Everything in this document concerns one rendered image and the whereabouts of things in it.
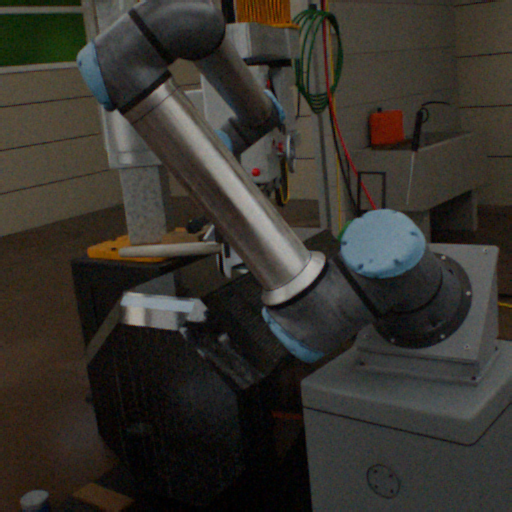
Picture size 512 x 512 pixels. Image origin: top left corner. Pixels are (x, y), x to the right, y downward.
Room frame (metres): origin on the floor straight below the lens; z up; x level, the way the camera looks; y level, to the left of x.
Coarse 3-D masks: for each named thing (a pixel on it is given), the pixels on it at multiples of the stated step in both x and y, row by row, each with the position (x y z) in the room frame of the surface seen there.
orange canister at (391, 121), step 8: (376, 112) 5.91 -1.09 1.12; (384, 112) 5.84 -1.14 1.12; (392, 112) 5.88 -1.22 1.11; (400, 112) 5.97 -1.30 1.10; (376, 120) 5.83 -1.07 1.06; (384, 120) 5.79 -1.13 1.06; (392, 120) 5.85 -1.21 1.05; (400, 120) 5.96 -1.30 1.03; (376, 128) 5.84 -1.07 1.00; (384, 128) 5.79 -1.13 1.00; (392, 128) 5.85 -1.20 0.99; (400, 128) 5.95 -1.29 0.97; (376, 136) 5.84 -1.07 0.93; (384, 136) 5.79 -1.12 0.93; (392, 136) 5.84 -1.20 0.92; (400, 136) 5.94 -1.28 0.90; (376, 144) 5.85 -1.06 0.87; (384, 144) 5.81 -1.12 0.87; (392, 144) 5.82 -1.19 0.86; (400, 144) 5.88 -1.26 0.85
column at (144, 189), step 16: (96, 0) 3.40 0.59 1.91; (112, 0) 3.39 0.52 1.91; (128, 0) 3.38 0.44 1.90; (112, 16) 3.39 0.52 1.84; (128, 176) 3.39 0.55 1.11; (144, 176) 3.38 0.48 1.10; (160, 176) 3.39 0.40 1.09; (128, 192) 3.39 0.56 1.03; (144, 192) 3.39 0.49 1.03; (160, 192) 3.38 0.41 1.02; (128, 208) 3.40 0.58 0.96; (144, 208) 3.39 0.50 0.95; (160, 208) 3.38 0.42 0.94; (128, 224) 3.40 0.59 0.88; (144, 224) 3.39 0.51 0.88; (160, 224) 3.38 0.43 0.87; (144, 240) 3.39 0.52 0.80; (160, 240) 3.38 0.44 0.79
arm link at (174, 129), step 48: (96, 48) 1.26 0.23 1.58; (144, 48) 1.25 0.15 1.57; (96, 96) 1.26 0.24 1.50; (144, 96) 1.26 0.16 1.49; (192, 144) 1.27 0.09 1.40; (192, 192) 1.30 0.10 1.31; (240, 192) 1.29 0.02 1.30; (240, 240) 1.30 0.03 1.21; (288, 240) 1.32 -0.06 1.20; (288, 288) 1.30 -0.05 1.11; (336, 288) 1.31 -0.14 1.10; (288, 336) 1.30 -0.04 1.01; (336, 336) 1.31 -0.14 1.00
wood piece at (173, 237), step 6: (168, 234) 3.31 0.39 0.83; (174, 234) 3.29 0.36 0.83; (180, 234) 3.28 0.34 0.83; (186, 234) 3.26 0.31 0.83; (192, 234) 3.25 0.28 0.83; (198, 234) 3.23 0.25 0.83; (204, 234) 3.25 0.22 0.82; (162, 240) 3.29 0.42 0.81; (168, 240) 3.28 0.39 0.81; (174, 240) 3.26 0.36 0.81; (180, 240) 3.25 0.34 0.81; (186, 240) 3.23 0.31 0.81; (192, 240) 3.22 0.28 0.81; (198, 240) 3.20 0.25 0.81
